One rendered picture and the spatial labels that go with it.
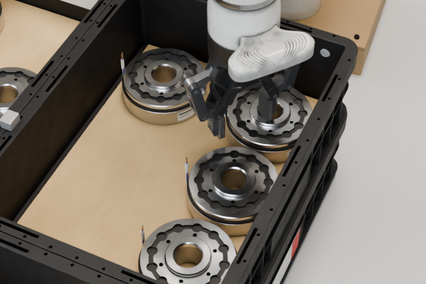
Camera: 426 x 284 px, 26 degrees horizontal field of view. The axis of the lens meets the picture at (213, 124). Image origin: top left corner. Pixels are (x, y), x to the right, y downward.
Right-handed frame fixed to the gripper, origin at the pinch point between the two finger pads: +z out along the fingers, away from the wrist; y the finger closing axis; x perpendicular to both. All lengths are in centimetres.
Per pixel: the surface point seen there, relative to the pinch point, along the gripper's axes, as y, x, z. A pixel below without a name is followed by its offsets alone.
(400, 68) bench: -32.8, -12.6, 18.5
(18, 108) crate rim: 23.3, -7.6, -5.3
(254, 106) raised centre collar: -2.6, -1.9, 1.4
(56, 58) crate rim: 17.2, -13.1, -5.2
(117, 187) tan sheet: 15.7, -0.3, 4.8
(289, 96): -7.3, -1.8, 1.9
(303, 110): -7.8, 0.7, 2.2
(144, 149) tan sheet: 10.8, -4.2, 4.9
